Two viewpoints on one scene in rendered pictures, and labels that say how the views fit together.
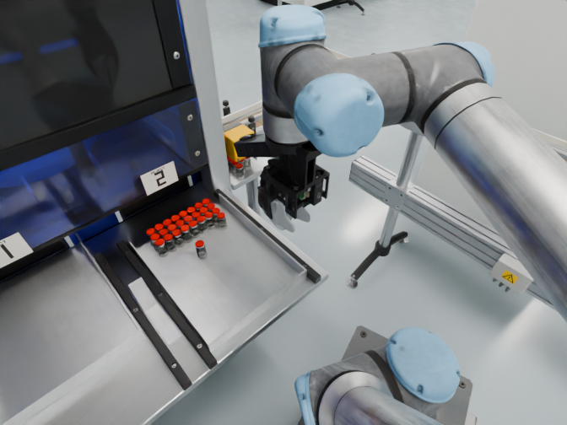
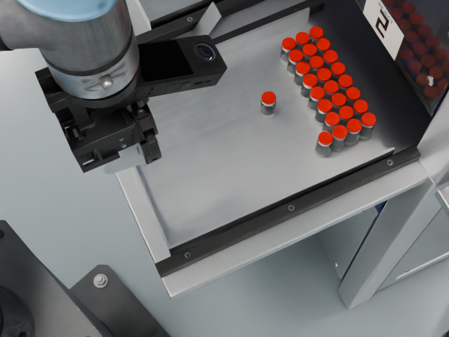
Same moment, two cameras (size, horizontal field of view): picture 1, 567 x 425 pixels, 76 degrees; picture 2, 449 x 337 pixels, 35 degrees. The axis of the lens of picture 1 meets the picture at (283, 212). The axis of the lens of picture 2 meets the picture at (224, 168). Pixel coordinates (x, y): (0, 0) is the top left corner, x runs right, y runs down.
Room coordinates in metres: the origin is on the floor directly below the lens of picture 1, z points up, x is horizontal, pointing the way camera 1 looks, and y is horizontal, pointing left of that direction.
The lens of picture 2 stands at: (0.64, -0.27, 1.81)
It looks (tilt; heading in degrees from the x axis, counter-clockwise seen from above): 67 degrees down; 110
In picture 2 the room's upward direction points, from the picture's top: 3 degrees counter-clockwise
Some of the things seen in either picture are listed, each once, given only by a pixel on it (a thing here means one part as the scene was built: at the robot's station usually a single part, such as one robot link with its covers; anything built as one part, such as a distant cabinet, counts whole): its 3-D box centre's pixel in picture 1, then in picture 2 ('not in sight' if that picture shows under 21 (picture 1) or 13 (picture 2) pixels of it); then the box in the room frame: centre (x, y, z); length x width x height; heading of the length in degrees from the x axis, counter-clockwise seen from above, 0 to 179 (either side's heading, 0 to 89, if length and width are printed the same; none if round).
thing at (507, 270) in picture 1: (512, 273); not in sight; (0.76, -0.82, 0.50); 0.12 x 0.05 x 0.09; 42
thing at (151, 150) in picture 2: not in sight; (143, 137); (0.47, -0.01, 1.18); 0.05 x 0.02 x 0.09; 132
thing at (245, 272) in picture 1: (215, 260); (243, 125); (0.52, 0.16, 0.90); 0.34 x 0.26 x 0.04; 42
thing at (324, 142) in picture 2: (222, 221); (323, 144); (0.64, 0.16, 0.90); 0.02 x 0.02 x 0.05
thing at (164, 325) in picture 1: (154, 309); (176, 37); (0.38, 0.26, 0.91); 0.14 x 0.03 x 0.06; 43
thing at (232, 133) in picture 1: (237, 142); not in sight; (0.86, 0.13, 0.99); 0.08 x 0.07 x 0.07; 42
